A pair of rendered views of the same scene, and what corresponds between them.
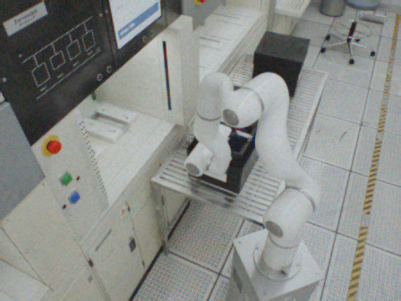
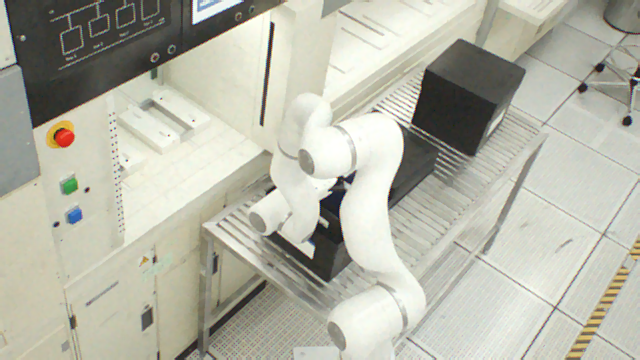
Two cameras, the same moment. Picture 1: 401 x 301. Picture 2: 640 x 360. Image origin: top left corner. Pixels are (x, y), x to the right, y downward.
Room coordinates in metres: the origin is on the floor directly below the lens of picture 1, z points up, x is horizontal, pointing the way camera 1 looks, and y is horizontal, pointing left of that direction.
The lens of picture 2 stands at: (-0.24, -0.19, 2.35)
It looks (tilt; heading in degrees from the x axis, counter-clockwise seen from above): 44 degrees down; 5
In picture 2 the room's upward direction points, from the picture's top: 12 degrees clockwise
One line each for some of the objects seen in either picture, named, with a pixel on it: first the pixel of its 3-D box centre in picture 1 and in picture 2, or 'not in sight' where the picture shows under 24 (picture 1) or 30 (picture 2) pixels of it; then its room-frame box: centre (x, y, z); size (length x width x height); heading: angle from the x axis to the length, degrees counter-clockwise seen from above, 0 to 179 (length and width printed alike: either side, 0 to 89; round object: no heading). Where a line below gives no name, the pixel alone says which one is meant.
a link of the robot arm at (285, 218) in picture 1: (285, 221); (363, 333); (0.64, -0.27, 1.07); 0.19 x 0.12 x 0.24; 138
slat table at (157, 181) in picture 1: (248, 161); (375, 241); (1.53, -0.29, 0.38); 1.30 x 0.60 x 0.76; 155
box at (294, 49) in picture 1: (279, 64); (466, 96); (1.89, -0.46, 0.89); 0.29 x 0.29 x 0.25; 69
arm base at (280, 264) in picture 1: (280, 246); not in sight; (0.66, -0.29, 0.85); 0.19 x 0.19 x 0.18
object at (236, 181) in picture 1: (225, 152); (325, 214); (1.16, -0.10, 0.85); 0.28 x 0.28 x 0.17; 63
